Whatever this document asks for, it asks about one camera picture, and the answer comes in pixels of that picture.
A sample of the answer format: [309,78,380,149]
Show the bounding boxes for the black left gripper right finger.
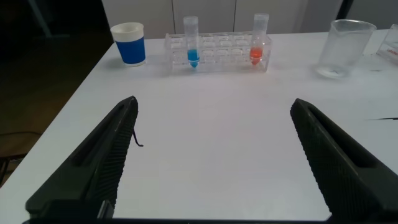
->
[290,98,398,224]

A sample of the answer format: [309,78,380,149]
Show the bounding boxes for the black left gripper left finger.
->
[24,95,139,220]

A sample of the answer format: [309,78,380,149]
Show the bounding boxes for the test tube with blue pigment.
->
[183,16,200,68]

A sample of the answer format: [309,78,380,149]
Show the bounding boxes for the clear plastic beaker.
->
[315,19,377,78]

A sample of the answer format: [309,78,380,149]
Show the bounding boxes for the clear acrylic test tube rack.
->
[164,31,273,73]
[375,23,398,64]

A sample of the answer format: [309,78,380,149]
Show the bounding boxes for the test tube with red pigment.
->
[249,12,270,66]

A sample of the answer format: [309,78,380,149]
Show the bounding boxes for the short black thread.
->
[132,129,144,147]

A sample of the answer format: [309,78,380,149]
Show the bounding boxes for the blue banded white paper cup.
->
[110,22,146,67]

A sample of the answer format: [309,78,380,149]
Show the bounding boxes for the metal chair frame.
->
[0,153,28,186]

